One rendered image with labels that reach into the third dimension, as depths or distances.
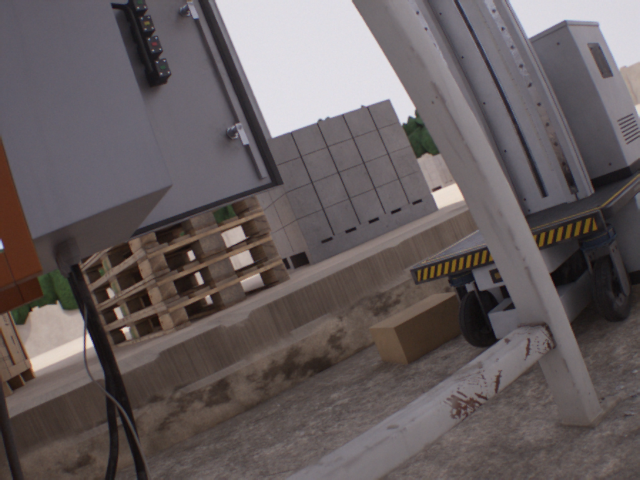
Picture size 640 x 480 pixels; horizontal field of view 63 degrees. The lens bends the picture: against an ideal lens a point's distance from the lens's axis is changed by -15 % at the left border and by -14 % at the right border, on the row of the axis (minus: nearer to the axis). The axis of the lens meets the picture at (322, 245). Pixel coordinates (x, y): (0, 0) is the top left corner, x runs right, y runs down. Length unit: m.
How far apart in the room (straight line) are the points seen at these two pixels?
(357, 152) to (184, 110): 2.96
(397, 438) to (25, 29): 0.75
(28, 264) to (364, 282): 2.05
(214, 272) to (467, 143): 2.43
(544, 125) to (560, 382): 0.91
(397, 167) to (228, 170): 3.04
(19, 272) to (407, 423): 0.54
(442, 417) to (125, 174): 0.54
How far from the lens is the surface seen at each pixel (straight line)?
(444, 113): 0.93
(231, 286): 3.22
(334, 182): 4.10
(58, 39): 0.83
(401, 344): 2.04
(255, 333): 2.39
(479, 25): 1.91
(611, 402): 1.18
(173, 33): 1.41
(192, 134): 1.31
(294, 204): 4.00
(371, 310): 2.60
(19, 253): 0.73
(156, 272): 3.07
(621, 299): 1.63
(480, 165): 0.93
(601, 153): 1.90
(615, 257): 1.58
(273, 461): 1.66
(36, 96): 0.79
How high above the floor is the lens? 0.52
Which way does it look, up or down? 1 degrees down
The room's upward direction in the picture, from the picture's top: 23 degrees counter-clockwise
